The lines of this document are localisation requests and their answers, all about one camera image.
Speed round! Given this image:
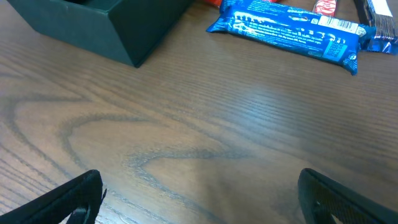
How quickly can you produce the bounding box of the dark blue chocolate bar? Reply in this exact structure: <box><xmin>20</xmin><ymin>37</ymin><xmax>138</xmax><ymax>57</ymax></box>
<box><xmin>354</xmin><ymin>0</ymin><xmax>397</xmax><ymax>55</ymax></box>

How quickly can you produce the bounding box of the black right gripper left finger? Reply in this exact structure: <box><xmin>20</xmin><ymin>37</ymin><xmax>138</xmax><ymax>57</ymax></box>
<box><xmin>1</xmin><ymin>169</ymin><xmax>106</xmax><ymax>224</ymax></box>

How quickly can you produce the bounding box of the dark green open box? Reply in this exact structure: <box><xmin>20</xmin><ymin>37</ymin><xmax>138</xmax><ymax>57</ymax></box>
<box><xmin>8</xmin><ymin>0</ymin><xmax>193</xmax><ymax>67</ymax></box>

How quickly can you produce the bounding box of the red KitKat bar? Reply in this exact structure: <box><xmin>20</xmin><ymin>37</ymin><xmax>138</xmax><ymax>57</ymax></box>
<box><xmin>312</xmin><ymin>0</ymin><xmax>337</xmax><ymax>17</ymax></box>

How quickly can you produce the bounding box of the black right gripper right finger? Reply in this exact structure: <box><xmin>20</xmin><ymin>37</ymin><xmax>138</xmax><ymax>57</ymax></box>
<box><xmin>298</xmin><ymin>168</ymin><xmax>397</xmax><ymax>224</ymax></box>

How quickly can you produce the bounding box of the red snack bag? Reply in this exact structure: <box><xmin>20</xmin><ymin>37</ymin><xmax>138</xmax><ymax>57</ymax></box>
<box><xmin>200</xmin><ymin>0</ymin><xmax>223</xmax><ymax>8</ymax></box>

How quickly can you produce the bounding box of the blue Oreo cookie pack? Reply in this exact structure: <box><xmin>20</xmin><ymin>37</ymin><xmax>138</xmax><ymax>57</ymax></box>
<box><xmin>207</xmin><ymin>0</ymin><xmax>376</xmax><ymax>75</ymax></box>

